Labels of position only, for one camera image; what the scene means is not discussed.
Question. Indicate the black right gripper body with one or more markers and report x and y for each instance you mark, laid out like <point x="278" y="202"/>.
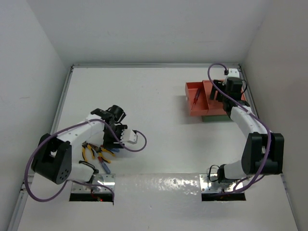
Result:
<point x="224" y="97"/>

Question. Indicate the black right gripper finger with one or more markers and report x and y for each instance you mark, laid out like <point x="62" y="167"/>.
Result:
<point x="221" y="87"/>
<point x="213" y="90"/>

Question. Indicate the salmon drawer box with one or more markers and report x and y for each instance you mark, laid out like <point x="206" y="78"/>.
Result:
<point x="215" y="107"/>

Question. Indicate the blue handled screwdriver top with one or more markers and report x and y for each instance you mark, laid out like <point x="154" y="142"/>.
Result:
<point x="196" y="98"/>

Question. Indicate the salmon pull-out drawer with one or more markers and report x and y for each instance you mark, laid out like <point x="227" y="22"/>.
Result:
<point x="201" y="108"/>

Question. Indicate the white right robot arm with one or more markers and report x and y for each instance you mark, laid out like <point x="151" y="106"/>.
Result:
<point x="263" y="151"/>

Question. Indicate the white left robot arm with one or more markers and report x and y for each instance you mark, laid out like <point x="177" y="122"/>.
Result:
<point x="59" y="158"/>

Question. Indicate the green drawer box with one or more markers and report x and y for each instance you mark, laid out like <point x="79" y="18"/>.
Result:
<point x="215" y="118"/>

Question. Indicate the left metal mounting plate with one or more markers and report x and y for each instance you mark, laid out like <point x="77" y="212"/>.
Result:
<point x="103" y="183"/>

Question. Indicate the metal mounting plate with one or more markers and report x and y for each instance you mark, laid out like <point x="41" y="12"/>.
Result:
<point x="103" y="183"/>
<point x="209" y="185"/>

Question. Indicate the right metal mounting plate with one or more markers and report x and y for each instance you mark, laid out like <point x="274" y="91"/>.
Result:
<point x="209" y="185"/>

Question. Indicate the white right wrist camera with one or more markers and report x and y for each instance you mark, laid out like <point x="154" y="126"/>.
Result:
<point x="232" y="72"/>

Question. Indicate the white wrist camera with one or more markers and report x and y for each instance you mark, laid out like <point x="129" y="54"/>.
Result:
<point x="129" y="136"/>
<point x="232" y="72"/>

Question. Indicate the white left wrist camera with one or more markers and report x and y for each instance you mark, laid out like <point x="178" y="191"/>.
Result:
<point x="129" y="136"/>

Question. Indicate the blue handled screwdriver bottom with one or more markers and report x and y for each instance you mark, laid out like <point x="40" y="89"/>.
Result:
<point x="104" y="165"/>

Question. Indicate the yellow handled long-nose pliers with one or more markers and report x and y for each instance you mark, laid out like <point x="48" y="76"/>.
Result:
<point x="87" y="148"/>

